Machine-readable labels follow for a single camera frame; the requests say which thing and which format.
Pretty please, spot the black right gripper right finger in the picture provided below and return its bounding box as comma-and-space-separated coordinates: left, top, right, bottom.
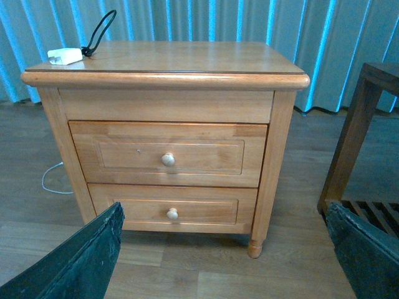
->
325, 202, 398, 298

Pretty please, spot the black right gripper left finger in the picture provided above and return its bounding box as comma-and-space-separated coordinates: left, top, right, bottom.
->
1, 202, 125, 298

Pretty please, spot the round drawer knob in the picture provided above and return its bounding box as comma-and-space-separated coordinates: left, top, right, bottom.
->
161, 153, 175, 167
166, 208, 178, 220

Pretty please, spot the wooden drawer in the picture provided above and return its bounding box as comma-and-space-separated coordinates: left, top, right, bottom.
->
69, 121, 267, 187
89, 184, 257, 234

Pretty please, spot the white charger adapter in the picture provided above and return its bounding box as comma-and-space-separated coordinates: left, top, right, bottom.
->
47, 47, 84, 65

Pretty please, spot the black charger cable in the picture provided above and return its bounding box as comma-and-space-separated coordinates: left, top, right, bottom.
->
80, 9, 117, 58

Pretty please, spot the light wooden nightstand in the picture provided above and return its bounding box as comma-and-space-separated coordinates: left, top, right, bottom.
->
21, 41, 310, 259

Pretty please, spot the dark wooden side table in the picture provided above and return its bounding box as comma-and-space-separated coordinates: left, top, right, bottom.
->
317, 62, 398, 238

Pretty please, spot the light blue curtain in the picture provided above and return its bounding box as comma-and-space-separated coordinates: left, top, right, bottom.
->
1, 0, 398, 112

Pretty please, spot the white cable on floor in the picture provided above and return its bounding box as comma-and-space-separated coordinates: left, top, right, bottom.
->
41, 161, 74, 195

